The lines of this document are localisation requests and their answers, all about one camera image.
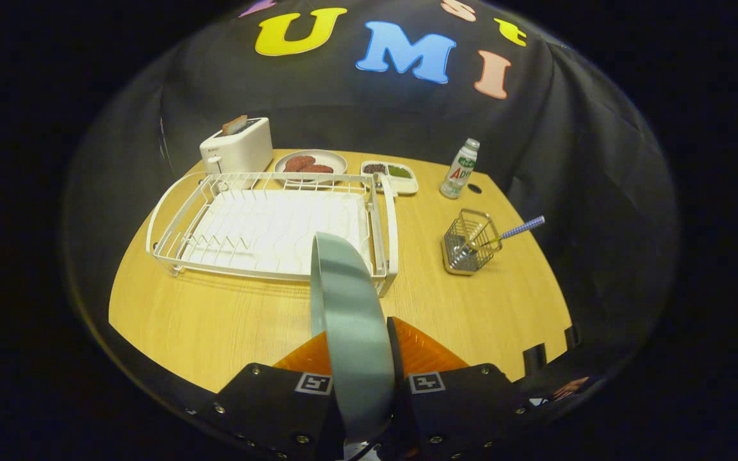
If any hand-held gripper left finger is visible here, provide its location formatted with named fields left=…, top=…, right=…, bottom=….
left=180, top=331, right=347, bottom=461

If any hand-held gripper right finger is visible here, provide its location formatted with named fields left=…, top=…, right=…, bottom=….
left=385, top=316, right=536, bottom=461

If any pale green plate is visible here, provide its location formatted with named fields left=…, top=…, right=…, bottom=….
left=310, top=232, right=397, bottom=446

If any metal wire basket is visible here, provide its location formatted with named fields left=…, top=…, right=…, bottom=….
left=441, top=208, right=503, bottom=277

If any white wire dish rack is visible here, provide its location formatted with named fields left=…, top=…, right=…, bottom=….
left=146, top=172, right=399, bottom=298

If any blue checked handle spoon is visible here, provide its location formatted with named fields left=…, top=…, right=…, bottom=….
left=468, top=216, right=546, bottom=250

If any white divided dish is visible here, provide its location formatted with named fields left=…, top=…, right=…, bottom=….
left=361, top=160, right=419, bottom=196

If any small round beige plate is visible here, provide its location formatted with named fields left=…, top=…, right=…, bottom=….
left=274, top=149, right=349, bottom=186

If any white green label bottle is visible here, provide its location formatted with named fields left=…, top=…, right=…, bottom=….
left=439, top=138, right=480, bottom=200

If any white toaster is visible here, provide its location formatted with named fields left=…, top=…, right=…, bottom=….
left=199, top=117, right=274, bottom=177

